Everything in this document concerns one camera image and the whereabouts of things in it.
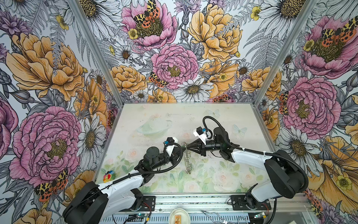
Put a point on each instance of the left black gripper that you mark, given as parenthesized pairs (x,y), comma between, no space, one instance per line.
(175,155)

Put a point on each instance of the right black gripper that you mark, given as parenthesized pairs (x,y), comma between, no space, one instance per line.
(199,146)

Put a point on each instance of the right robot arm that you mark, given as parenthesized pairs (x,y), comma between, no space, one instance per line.
(286,177)

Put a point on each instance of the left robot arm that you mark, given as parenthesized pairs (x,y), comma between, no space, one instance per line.
(95,202)

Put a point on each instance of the colourful toy at table edge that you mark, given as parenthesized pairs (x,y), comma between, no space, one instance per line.
(109,176)

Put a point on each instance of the green circuit board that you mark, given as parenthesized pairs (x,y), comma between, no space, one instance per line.
(140,217)

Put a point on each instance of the white round dish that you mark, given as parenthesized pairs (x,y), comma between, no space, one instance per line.
(179,216)

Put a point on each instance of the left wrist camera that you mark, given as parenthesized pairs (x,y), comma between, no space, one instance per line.
(168,148)

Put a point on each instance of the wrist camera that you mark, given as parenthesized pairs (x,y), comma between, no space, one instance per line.
(168,148)
(201,133)

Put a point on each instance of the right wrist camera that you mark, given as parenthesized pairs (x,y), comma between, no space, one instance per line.
(201,133)

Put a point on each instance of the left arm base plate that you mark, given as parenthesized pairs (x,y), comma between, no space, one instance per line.
(147,204)

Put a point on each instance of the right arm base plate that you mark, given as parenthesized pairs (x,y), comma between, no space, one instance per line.
(246,203)

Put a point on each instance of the aluminium front rail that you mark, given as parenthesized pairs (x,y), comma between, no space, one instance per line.
(220,203)

